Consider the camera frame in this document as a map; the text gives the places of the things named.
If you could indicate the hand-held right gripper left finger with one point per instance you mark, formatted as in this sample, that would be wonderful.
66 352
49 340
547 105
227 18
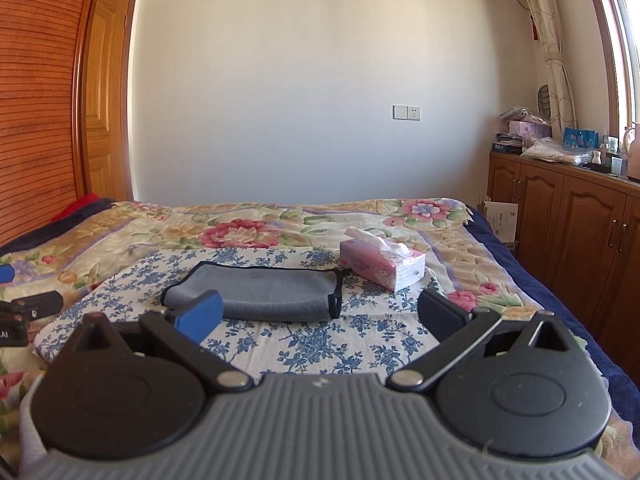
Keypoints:
200 317

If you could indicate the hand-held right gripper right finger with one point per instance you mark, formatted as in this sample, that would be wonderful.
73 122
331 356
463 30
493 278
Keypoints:
440 316

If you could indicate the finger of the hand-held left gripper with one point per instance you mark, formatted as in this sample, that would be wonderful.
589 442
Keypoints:
5 274
42 302

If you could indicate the purple and grey towel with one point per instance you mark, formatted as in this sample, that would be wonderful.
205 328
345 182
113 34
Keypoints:
270 292

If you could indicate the pink tissue box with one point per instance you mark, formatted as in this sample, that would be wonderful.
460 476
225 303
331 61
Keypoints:
382 265

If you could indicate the light grey cloth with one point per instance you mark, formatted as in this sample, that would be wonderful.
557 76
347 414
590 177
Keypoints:
30 425

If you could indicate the red knitted cloth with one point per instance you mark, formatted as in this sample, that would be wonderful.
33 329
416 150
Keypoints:
75 207

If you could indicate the floral quilt bed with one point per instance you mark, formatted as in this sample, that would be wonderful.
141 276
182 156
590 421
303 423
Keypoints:
250 230

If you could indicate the blue floral white cloth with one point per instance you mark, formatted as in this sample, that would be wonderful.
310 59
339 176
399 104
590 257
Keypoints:
310 345

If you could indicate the brown wooden cabinet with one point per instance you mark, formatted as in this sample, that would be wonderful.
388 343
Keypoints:
575 220

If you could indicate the stack of books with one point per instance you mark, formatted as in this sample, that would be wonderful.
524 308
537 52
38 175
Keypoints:
507 145

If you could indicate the clear plastic bag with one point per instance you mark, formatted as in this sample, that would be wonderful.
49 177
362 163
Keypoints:
550 152

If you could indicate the wooden room door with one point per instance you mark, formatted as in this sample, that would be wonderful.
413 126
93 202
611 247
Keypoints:
107 100

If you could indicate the pink tissue packs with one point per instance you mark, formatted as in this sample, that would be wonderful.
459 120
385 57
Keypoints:
530 130

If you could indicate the clear wrapped bundle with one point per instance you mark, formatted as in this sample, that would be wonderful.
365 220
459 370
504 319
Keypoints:
520 114

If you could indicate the blue printed box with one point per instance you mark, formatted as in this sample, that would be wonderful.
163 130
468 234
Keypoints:
580 138

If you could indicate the small white box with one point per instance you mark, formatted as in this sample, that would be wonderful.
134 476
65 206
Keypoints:
616 166

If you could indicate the dark oval fan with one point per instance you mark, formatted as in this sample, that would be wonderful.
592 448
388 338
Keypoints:
542 102

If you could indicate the pink thermos jug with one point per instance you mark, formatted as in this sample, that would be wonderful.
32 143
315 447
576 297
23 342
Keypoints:
632 152

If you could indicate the patterned beige curtain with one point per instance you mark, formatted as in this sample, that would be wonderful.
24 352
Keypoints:
550 50

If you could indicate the red hanging tassel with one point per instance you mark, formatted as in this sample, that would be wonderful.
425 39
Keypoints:
533 27

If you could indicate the white wall socket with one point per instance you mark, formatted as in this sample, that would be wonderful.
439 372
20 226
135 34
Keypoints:
406 112

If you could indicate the wooden window frame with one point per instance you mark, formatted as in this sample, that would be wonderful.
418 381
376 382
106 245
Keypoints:
607 35

